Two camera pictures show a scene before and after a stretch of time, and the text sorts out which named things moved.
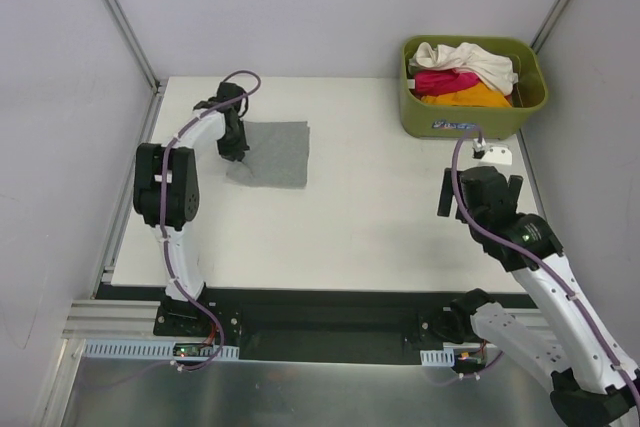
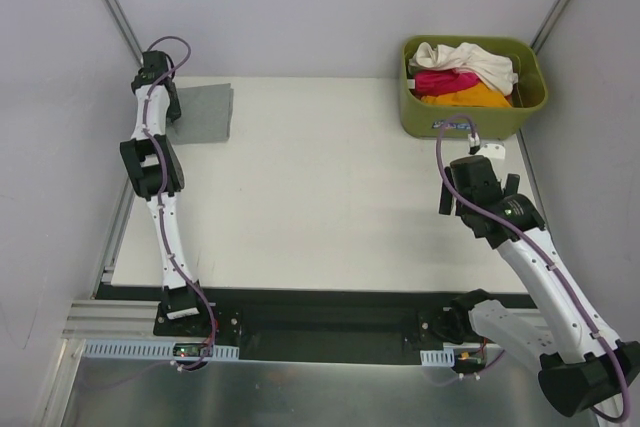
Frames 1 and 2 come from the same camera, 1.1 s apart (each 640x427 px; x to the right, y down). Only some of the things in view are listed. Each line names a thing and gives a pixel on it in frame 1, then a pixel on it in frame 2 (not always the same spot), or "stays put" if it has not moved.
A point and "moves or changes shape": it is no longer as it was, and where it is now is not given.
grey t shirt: [278, 155] moves or changes shape
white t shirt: [468, 58] stays put
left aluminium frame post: [123, 20] stays put
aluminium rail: [90, 319] stays put
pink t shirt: [437, 82] stays put
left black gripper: [233, 142] → [173, 102]
